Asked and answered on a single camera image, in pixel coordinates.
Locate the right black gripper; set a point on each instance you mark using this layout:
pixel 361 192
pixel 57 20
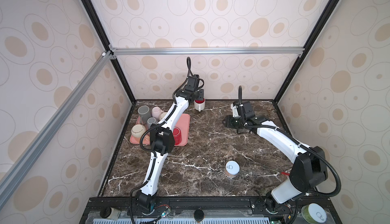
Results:
pixel 228 123

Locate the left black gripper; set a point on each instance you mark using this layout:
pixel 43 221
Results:
pixel 200 95

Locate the white mug red inside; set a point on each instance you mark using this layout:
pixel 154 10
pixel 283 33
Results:
pixel 199 105

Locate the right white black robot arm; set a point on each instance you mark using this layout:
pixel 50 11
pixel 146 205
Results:
pixel 309 165

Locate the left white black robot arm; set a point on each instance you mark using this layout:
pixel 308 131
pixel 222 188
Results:
pixel 159 140

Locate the cream speckled mug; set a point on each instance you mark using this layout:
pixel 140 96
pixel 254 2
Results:
pixel 163 116

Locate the pale pink mug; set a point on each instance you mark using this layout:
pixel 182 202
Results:
pixel 156 112

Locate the small grey mug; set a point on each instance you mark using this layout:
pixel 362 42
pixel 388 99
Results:
pixel 151 122

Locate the tall dark grey mug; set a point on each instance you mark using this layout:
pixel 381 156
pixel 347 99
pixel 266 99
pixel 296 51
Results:
pixel 144 114

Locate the beige mug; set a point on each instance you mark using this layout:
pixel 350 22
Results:
pixel 138 131

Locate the pink plastic tray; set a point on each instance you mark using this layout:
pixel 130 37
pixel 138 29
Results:
pixel 183 125

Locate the white lidded small can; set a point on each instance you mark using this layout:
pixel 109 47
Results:
pixel 232 169

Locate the black round knob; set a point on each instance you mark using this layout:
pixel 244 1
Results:
pixel 199 215

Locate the horizontal aluminium rail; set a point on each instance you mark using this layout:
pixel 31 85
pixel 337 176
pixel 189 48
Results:
pixel 208 51

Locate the diagonal aluminium rail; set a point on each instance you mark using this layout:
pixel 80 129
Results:
pixel 23 165

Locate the black base frame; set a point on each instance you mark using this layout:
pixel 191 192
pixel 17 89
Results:
pixel 179 204

